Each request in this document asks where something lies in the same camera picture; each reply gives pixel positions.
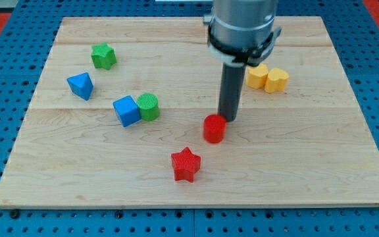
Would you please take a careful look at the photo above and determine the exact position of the blue cube block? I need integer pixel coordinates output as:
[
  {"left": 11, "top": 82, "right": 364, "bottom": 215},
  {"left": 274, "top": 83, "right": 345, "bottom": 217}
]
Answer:
[{"left": 113, "top": 95, "right": 141, "bottom": 127}]

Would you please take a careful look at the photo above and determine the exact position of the yellow heart block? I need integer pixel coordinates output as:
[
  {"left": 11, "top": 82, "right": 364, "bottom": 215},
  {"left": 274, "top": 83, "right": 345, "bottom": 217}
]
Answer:
[{"left": 264, "top": 68, "right": 290, "bottom": 93}]

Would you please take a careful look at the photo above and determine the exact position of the red cylinder block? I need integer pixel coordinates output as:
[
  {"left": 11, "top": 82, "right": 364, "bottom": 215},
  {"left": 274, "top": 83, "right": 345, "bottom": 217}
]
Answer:
[{"left": 203, "top": 115, "right": 226, "bottom": 144}]

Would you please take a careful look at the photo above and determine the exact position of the green cylinder block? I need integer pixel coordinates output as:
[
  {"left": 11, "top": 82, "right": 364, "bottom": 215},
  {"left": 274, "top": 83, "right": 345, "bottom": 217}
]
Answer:
[{"left": 137, "top": 93, "right": 160, "bottom": 121}]

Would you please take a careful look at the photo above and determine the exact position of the red star block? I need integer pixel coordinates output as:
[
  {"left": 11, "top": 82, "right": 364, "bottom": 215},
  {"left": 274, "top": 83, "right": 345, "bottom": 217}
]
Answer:
[{"left": 171, "top": 147, "right": 201, "bottom": 182}]

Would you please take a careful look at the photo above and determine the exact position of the wooden board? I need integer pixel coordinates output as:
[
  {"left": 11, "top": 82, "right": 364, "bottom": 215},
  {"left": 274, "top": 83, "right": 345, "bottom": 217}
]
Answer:
[{"left": 0, "top": 16, "right": 379, "bottom": 209}]

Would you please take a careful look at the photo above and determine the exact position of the yellow hexagon block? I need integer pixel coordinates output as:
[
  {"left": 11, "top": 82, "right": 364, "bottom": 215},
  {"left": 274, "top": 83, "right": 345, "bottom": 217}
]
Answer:
[{"left": 246, "top": 64, "right": 268, "bottom": 89}]

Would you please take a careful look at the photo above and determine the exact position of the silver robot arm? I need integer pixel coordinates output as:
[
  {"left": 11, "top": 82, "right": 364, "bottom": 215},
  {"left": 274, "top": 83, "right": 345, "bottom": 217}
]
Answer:
[{"left": 203, "top": 0, "right": 282, "bottom": 67}]

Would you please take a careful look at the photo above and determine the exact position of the green star block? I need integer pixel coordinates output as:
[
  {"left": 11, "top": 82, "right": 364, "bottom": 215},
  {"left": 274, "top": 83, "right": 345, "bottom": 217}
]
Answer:
[{"left": 91, "top": 42, "right": 117, "bottom": 70}]

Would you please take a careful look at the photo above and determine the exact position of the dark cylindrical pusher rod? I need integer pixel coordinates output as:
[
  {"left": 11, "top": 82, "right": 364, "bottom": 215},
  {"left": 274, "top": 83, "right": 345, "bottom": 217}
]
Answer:
[{"left": 218, "top": 64, "right": 245, "bottom": 122}]

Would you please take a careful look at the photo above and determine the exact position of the blue triangle block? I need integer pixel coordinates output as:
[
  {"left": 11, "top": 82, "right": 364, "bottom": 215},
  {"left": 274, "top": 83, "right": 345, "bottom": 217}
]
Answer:
[{"left": 66, "top": 72, "right": 93, "bottom": 101}]

